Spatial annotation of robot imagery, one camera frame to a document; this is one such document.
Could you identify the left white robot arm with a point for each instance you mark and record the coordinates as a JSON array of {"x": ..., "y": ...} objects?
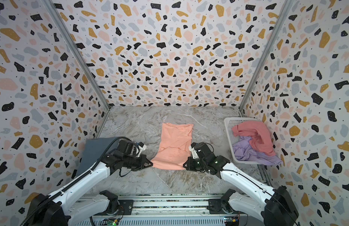
[{"x": 60, "y": 208}]

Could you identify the right green circuit board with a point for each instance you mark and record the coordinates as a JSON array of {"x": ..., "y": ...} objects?
[{"x": 231, "y": 221}]

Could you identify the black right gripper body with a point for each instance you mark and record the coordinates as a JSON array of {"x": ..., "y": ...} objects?
[{"x": 194, "y": 163}]

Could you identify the white plastic laundry basket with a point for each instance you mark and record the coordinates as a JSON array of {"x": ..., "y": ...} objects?
[{"x": 229, "y": 123}]

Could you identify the peach graphic t-shirt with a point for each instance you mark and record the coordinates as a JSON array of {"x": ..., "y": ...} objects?
[{"x": 173, "y": 149}]

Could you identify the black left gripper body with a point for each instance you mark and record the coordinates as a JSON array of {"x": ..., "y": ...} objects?
[{"x": 136, "y": 163}]

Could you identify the aluminium corner post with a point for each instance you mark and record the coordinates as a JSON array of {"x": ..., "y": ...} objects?
[
  {"x": 273, "y": 36},
  {"x": 50, "y": 7}
]

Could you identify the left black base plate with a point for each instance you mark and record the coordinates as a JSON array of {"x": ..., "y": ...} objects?
[{"x": 125, "y": 207}]

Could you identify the left aluminium corner post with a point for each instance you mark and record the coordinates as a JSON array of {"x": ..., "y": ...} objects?
[{"x": 50, "y": 7}]

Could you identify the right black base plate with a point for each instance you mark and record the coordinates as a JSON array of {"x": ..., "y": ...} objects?
[{"x": 217, "y": 206}]

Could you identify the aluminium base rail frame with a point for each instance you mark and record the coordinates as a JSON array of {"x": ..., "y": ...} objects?
[{"x": 155, "y": 206}]

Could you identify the left green circuit board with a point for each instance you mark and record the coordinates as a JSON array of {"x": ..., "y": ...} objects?
[{"x": 110, "y": 222}]

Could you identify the lavender t-shirt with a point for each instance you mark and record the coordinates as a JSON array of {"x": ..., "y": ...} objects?
[{"x": 243, "y": 151}]

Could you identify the green circuit board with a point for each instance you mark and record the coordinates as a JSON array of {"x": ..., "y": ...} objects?
[
  {"x": 231, "y": 221},
  {"x": 110, "y": 222}
]

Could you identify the dark pink t-shirt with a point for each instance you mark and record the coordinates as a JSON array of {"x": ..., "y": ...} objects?
[{"x": 260, "y": 135}]

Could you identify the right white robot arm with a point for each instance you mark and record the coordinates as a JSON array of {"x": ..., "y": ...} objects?
[{"x": 274, "y": 207}]

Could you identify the right aluminium corner post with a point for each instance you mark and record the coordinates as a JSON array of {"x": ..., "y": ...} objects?
[{"x": 273, "y": 36}]

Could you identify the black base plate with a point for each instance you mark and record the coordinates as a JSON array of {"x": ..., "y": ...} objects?
[
  {"x": 217, "y": 206},
  {"x": 125, "y": 207}
]

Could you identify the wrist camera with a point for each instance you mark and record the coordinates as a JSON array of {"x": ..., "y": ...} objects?
[
  {"x": 139, "y": 148},
  {"x": 193, "y": 152}
]

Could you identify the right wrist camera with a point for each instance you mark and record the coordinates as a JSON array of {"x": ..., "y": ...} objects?
[{"x": 193, "y": 152}]

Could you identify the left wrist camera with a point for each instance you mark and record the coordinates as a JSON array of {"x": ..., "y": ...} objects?
[{"x": 139, "y": 148}]

